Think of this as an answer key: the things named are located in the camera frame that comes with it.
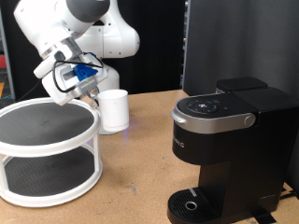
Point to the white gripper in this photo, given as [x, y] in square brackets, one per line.
[67, 85]

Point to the black tape strip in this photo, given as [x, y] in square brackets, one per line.
[264, 217]

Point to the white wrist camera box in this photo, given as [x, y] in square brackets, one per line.
[46, 67]

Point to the black curtain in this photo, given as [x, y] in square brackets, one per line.
[155, 46]

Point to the black Keurig coffee machine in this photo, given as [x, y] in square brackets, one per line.
[243, 155]

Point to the grey partition panel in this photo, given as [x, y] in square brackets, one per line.
[249, 37]

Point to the white two-tier turntable shelf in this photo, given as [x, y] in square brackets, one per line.
[37, 149]

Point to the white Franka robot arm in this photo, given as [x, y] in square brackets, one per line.
[106, 34]

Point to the red background object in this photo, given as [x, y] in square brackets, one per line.
[2, 60]

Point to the grey metal frame post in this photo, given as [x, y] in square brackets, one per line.
[8, 62]

